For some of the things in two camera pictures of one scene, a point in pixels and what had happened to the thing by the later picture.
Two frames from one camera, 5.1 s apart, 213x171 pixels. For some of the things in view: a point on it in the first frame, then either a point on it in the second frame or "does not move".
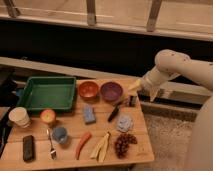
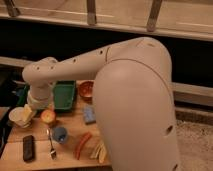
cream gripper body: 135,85 → 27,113
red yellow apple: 47,115 does not move
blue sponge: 89,115 does not move
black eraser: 28,147 does not move
